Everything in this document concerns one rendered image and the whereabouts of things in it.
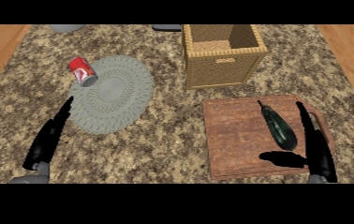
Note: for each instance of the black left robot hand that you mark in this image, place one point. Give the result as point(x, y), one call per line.
point(46, 143)

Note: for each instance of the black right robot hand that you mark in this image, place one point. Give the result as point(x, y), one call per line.
point(318, 152)

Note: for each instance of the grey round object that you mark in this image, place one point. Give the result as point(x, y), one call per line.
point(66, 27)

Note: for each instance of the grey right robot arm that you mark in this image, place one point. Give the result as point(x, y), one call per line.
point(316, 179)

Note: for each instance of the dark green eggplant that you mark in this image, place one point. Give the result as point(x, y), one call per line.
point(279, 127)

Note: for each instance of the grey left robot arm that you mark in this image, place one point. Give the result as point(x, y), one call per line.
point(33, 175)

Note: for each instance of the tan wicker basket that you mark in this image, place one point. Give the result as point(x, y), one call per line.
point(222, 59)

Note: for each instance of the brown wooden cutting board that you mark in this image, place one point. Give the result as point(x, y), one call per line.
point(249, 140)

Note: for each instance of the red soda can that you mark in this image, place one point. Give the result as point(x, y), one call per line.
point(83, 71)

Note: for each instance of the dark grey flat object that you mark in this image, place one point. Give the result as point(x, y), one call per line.
point(167, 27)

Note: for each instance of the grey round woven placemat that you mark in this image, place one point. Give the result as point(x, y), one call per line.
point(116, 93)

